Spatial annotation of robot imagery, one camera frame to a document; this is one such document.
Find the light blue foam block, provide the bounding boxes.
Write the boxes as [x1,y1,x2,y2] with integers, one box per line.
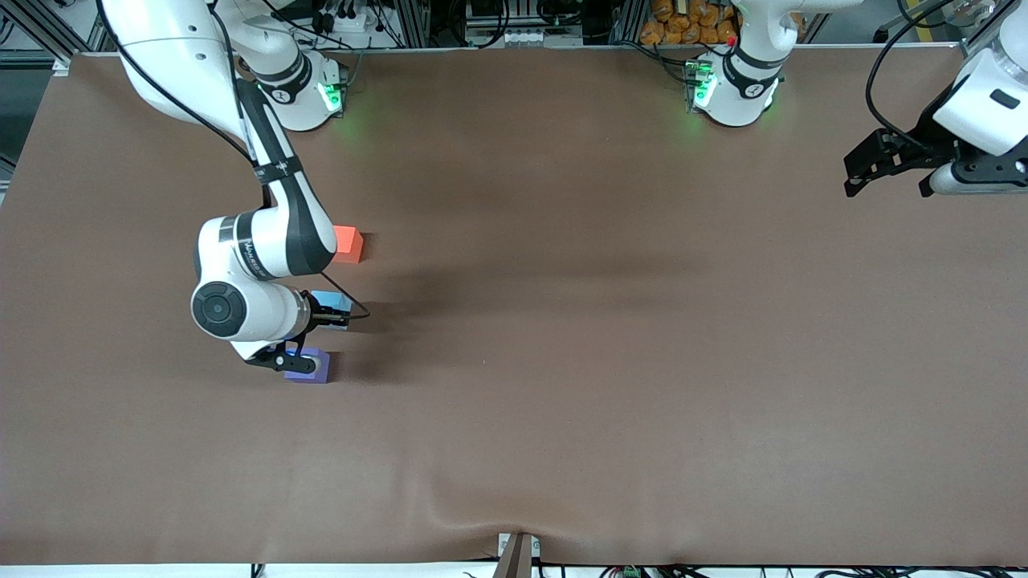
[308,290,353,331]

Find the purple foam block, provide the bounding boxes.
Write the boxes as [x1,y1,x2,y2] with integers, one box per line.
[284,348,332,385]

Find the orange foam block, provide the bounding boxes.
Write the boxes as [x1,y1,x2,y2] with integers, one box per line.
[332,226,365,265]

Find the bag of orange items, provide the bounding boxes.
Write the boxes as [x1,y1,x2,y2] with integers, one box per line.
[640,0,740,47]

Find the brown table cloth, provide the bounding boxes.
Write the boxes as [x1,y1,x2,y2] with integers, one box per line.
[0,44,1028,568]

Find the power strip with black plugs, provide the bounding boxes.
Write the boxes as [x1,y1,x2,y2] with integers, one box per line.
[308,0,379,34]

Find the white power strip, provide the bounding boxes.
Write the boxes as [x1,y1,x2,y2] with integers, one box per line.
[468,28,564,48]

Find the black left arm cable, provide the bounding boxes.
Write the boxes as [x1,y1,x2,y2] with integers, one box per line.
[864,0,998,150]

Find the brown post with white bracket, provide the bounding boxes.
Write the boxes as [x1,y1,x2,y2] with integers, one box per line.
[492,531,542,578]

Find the aluminium frame profile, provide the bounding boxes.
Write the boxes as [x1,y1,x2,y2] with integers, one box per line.
[0,0,105,69]

